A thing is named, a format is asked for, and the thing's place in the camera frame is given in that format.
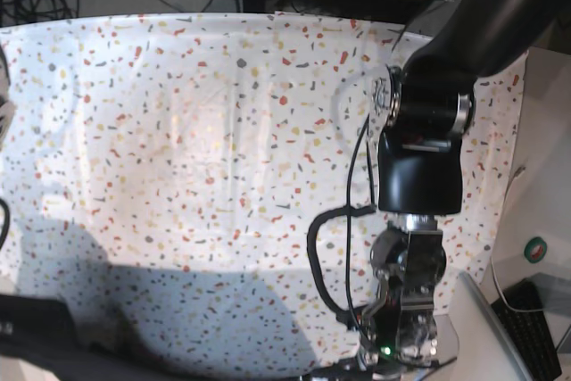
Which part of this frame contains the black keyboard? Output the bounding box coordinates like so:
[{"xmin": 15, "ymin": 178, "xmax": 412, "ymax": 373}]
[{"xmin": 492, "ymin": 280, "xmax": 562, "ymax": 380}]

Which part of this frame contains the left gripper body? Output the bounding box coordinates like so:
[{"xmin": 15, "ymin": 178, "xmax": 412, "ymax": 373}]
[{"xmin": 307, "ymin": 354, "xmax": 458, "ymax": 380}]

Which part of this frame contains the black printed t-shirt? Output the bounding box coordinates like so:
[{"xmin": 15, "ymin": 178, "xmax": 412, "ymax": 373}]
[{"xmin": 1, "ymin": 294, "xmax": 319, "ymax": 380}]

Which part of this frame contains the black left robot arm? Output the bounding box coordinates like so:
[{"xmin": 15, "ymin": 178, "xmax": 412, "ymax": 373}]
[{"xmin": 306, "ymin": 0, "xmax": 565, "ymax": 380}]

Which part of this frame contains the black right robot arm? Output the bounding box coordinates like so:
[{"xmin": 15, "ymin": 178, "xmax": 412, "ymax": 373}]
[{"xmin": 0, "ymin": 50, "xmax": 15, "ymax": 247}]

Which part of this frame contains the white usb cable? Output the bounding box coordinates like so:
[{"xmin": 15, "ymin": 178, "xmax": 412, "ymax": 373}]
[{"xmin": 490, "ymin": 255, "xmax": 546, "ymax": 312}]

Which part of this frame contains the green tape roll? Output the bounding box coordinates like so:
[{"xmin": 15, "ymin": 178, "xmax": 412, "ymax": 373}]
[{"xmin": 524, "ymin": 236, "xmax": 548, "ymax": 264}]

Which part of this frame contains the terrazzo pattern tablecloth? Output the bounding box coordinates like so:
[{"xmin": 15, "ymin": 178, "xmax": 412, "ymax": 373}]
[{"xmin": 0, "ymin": 12, "xmax": 529, "ymax": 377}]

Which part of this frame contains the grey monitor edge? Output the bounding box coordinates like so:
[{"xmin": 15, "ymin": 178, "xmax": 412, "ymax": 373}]
[{"xmin": 450, "ymin": 273, "xmax": 533, "ymax": 381}]

